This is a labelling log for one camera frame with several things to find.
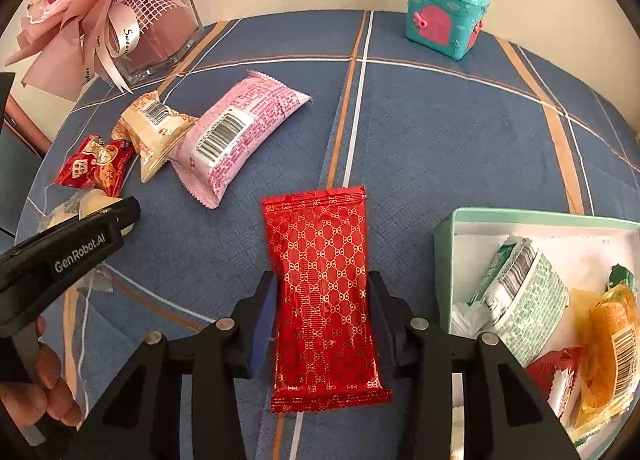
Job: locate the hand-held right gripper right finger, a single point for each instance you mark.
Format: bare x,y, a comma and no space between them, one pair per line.
382,325

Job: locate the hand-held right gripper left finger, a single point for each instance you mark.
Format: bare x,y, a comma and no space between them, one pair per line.
262,320

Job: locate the round white pastry packet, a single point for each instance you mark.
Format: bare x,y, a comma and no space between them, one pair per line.
92,202

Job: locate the red patterned wafer packet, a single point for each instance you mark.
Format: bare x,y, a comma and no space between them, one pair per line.
320,265

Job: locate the red peanut packet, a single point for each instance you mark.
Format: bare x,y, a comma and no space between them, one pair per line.
95,165

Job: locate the beige snack packet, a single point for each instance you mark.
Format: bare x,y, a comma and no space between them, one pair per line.
150,135

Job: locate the pale green brick-print packet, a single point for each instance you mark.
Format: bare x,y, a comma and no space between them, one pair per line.
530,310

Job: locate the red and white small packet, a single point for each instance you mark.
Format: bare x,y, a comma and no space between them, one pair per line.
555,365

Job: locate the pink brick-print snack packet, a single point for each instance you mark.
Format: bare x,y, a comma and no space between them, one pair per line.
240,135

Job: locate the mint green cardboard tray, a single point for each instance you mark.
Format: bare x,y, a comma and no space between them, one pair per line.
575,240

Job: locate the yellow cake packet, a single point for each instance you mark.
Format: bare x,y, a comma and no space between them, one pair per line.
605,340

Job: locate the dark green snack packet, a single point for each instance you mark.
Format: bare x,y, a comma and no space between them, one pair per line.
622,277

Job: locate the person's left hand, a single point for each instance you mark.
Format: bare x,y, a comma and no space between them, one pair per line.
57,390

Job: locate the square glass vase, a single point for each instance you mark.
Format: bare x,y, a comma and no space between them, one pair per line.
165,35

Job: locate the teal toy house box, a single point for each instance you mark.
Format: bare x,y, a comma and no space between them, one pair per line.
440,15

